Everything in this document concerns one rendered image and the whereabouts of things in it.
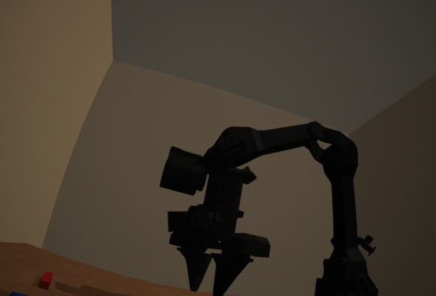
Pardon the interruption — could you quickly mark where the small red block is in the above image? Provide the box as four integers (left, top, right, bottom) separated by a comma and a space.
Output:
39, 271, 53, 290

